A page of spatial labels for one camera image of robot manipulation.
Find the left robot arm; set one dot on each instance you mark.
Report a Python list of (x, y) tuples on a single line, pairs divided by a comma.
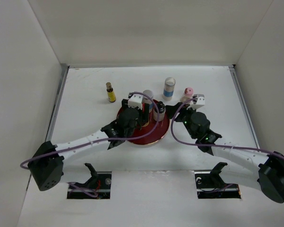
[(48, 163)]

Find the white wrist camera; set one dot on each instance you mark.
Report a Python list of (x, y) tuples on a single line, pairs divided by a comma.
[(135, 101), (197, 102)]

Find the round red lacquer tray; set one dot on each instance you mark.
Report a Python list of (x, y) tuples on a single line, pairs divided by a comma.
[(151, 132)]

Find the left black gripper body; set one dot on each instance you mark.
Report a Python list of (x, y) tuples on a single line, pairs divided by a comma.
[(129, 133)]

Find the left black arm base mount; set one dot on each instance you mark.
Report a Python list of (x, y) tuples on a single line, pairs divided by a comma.
[(96, 187)]

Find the silver-lid blue-label grain jar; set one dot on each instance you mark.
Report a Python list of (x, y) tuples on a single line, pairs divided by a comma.
[(168, 90)]

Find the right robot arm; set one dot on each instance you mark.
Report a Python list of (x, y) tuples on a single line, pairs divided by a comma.
[(259, 169)]

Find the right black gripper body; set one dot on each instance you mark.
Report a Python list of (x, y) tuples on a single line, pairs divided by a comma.
[(186, 119)]

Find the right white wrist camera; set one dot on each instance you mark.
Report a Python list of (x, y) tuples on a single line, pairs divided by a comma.
[(197, 102)]

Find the pink-lid spice jar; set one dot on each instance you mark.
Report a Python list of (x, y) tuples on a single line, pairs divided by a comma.
[(188, 94)]

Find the black-cap white powder bottle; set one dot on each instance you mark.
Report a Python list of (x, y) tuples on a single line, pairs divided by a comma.
[(159, 113)]

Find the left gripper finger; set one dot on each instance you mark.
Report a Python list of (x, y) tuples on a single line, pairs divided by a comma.
[(145, 113), (124, 107)]

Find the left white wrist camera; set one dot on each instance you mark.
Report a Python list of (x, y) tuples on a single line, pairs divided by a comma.
[(135, 101)]

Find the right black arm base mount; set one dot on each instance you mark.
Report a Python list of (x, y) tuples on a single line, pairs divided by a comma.
[(209, 184)]

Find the small yellow-label bottle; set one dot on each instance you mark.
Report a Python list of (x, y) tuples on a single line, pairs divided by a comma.
[(110, 92)]

